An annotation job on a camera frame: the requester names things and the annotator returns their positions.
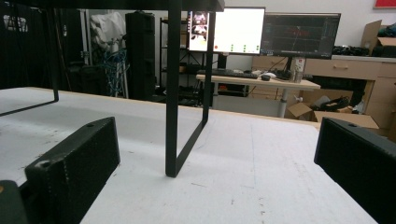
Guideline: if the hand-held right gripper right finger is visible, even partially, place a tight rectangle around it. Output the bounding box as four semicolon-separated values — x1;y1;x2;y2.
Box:
313;117;396;224

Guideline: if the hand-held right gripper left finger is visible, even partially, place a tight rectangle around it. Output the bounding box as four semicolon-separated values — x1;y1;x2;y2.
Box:
19;116;121;224

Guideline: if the flat cardboard box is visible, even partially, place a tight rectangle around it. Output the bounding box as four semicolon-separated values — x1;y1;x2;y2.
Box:
312;110;380;130

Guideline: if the open cardboard box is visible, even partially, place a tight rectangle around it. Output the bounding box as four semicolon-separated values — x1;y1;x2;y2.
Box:
284;95;354;121

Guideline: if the wooden drawer cabinet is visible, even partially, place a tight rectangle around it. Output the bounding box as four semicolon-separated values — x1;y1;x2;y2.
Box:
251;54;396;132

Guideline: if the black metal shelf stand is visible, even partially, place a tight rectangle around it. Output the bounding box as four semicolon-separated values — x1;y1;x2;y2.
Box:
0;0;226;178

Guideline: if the cardboard box on cabinet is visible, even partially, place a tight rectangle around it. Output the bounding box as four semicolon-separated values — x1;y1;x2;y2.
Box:
361;20;396;58

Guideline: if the light wooden office desk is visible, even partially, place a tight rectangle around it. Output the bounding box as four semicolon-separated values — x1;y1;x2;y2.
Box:
195;74;321;119

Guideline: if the black curtain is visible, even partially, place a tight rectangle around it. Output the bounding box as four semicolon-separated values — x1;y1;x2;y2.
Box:
0;3;52;91

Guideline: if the black tall case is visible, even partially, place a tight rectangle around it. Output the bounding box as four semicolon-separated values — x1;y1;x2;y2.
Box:
124;10;156;101

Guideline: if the dark screen monitor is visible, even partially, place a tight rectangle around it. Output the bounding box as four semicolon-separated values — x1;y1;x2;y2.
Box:
260;12;342;60

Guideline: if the white cloth bundle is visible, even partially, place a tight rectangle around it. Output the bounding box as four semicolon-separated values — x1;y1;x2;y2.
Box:
90;11;127;52

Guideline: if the black keyboard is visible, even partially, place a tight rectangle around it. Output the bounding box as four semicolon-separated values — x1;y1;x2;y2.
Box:
197;68;260;80

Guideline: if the bright white monitor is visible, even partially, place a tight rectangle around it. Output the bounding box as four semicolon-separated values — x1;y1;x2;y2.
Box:
188;7;266;56

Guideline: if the bundle of blue cables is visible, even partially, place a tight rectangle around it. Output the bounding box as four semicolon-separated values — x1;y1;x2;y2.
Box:
100;49;129;97

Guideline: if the black wire shelf rack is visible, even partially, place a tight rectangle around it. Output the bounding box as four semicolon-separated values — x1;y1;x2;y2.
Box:
159;17;219;104

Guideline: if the red wall picture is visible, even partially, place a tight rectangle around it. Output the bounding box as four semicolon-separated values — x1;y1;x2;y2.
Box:
373;0;396;9

